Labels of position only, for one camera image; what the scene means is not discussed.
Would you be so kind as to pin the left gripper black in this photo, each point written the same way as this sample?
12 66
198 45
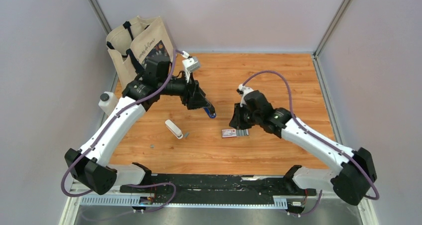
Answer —
194 98

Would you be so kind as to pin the white stapler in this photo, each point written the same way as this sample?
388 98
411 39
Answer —
175 130

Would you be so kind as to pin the beige canvas tote bag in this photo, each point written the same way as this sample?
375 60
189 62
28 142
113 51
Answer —
137 39

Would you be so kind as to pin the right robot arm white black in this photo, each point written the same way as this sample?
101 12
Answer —
350 173

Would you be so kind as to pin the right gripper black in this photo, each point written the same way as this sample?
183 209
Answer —
236 120

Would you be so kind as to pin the white bottle black cap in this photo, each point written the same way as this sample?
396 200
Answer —
108 102

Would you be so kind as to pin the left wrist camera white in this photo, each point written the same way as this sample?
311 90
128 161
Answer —
190 65

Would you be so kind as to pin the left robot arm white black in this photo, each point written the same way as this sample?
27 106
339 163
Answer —
90 163

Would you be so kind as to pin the blue stapler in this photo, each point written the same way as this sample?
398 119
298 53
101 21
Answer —
210 111

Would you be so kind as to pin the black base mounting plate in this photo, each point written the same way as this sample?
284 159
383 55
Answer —
219 191

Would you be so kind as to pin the red white staple box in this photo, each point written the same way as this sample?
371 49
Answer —
232 133

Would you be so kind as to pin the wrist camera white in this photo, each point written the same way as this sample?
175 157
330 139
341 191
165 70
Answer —
190 65
243 91

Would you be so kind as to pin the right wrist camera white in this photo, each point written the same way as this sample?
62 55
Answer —
243 91

